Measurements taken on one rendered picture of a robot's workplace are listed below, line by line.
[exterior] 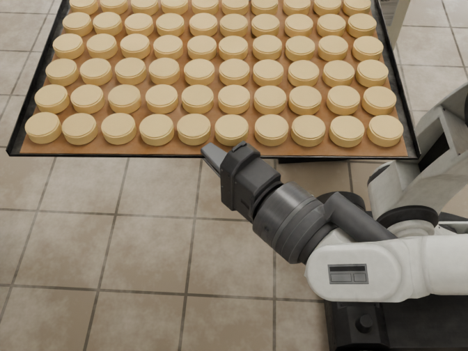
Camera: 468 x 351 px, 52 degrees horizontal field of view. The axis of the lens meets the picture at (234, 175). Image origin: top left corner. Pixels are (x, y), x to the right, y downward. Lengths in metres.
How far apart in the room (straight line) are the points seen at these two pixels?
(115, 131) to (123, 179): 1.23
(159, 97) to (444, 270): 0.47
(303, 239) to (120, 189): 1.40
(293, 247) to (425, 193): 0.56
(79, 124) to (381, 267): 0.47
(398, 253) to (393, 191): 0.59
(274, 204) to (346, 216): 0.09
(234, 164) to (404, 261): 0.24
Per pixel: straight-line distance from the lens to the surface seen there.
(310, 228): 0.60
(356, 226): 0.60
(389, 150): 0.74
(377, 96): 0.79
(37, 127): 0.77
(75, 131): 0.74
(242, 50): 0.84
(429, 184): 1.08
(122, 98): 0.77
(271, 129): 0.71
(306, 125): 0.72
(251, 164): 0.64
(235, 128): 0.71
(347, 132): 0.72
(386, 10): 1.45
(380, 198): 1.17
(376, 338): 1.46
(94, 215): 1.89
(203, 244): 1.76
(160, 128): 0.72
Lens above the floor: 1.56
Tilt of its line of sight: 54 degrees down
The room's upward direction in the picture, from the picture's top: straight up
